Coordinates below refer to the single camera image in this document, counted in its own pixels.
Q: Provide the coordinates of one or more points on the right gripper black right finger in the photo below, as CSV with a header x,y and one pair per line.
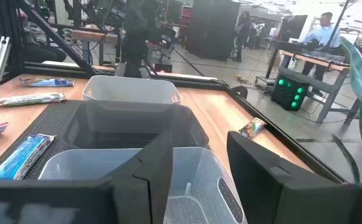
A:
x,y
255,174

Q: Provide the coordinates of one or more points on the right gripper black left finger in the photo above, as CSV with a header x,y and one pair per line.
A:
x,y
150,174

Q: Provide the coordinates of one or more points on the red green granola bar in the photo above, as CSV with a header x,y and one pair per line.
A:
x,y
252,128

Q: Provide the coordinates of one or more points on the silver granola bar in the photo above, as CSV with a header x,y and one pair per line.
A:
x,y
28,99

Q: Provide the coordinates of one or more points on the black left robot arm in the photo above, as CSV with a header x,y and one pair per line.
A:
x,y
134,46

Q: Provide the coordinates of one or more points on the clear plastic bin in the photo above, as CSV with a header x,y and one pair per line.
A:
x,y
196,174

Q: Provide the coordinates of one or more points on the white plastic bin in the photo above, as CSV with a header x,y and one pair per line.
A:
x,y
131,90

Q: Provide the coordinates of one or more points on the black computer green lights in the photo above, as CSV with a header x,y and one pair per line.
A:
x,y
290,93

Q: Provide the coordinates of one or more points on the dark grey woven mat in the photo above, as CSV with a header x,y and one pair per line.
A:
x,y
48,124

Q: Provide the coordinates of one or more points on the wooden desk grey legs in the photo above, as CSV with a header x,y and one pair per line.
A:
x,y
311,59

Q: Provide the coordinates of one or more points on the green snake plant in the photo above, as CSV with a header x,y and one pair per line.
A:
x,y
361,84

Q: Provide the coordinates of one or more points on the person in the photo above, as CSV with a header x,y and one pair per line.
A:
x,y
243,31
322,34

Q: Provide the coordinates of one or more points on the black cabinet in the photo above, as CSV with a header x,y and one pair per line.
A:
x,y
213,31

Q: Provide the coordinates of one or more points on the wooden workbench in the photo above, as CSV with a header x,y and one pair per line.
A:
x,y
90,35

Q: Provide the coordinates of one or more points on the black monitor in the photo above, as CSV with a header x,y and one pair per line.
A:
x,y
293,27

